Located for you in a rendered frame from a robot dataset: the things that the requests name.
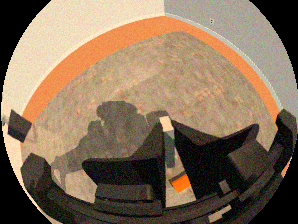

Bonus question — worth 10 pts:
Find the cream domino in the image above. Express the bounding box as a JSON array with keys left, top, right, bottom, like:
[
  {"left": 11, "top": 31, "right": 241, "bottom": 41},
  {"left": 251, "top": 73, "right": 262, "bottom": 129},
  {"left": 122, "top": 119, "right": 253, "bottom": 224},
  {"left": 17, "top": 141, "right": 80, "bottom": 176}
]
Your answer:
[{"left": 160, "top": 116, "right": 176, "bottom": 168}]

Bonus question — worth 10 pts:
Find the orange rectangular block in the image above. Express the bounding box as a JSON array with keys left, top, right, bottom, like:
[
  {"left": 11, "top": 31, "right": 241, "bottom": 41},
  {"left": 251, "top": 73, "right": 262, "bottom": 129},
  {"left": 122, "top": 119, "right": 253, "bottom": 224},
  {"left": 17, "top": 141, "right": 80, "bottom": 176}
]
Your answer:
[{"left": 172, "top": 175, "right": 190, "bottom": 193}]

